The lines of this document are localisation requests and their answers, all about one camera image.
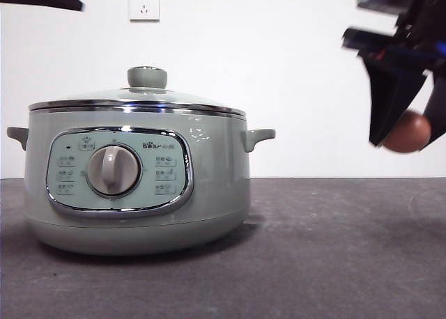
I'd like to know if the white wall socket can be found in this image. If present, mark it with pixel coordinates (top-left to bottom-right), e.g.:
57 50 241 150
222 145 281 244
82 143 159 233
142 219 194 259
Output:
128 0 161 22

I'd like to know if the brown egg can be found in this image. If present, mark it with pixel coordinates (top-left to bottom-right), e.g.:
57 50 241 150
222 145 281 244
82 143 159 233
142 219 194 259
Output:
382 109 433 154

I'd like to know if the glass lid with green knob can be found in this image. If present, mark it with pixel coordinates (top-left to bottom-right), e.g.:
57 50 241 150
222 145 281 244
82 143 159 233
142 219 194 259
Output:
28 65 247 118

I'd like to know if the pale green electric cooking pot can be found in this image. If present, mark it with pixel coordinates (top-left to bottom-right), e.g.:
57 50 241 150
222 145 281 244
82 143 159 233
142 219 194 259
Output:
6 110 277 257

